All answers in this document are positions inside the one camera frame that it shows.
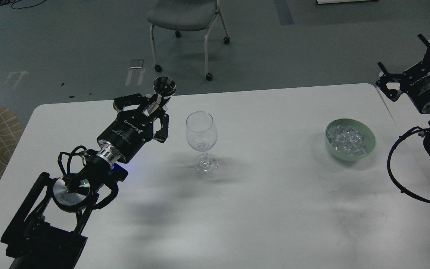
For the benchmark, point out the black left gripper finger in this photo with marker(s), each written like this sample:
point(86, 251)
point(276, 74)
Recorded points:
point(157, 110)
point(132, 107)

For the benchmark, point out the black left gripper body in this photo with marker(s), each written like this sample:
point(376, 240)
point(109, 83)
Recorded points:
point(127, 133)

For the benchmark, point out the metal floor plate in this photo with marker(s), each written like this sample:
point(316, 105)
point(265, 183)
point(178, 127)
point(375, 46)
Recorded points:
point(136, 64)

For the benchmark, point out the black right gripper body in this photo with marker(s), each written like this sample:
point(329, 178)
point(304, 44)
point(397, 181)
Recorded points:
point(417, 87)

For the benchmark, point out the steel cocktail jigger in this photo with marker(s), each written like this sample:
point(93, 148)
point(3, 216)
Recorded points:
point(164, 89)

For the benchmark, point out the clear wine glass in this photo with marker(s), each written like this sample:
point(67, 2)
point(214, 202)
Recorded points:
point(201, 135)

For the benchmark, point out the grey office chair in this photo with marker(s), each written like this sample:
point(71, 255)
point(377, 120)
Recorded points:
point(186, 16)

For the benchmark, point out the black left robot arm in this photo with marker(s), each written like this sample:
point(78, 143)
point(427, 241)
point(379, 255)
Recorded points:
point(46, 230)

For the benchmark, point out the green bowl of ice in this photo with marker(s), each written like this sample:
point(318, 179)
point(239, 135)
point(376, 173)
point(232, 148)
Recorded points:
point(349, 140)

